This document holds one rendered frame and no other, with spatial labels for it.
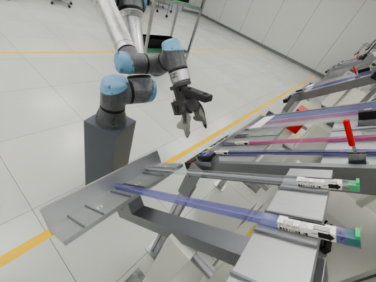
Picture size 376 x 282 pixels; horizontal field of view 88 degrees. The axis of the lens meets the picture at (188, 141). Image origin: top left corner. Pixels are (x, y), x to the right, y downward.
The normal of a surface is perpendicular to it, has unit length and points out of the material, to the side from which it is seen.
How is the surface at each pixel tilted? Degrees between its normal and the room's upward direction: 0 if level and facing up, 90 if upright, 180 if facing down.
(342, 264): 0
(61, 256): 0
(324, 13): 90
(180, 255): 90
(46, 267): 0
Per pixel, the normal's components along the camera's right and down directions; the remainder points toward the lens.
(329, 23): -0.62, 0.33
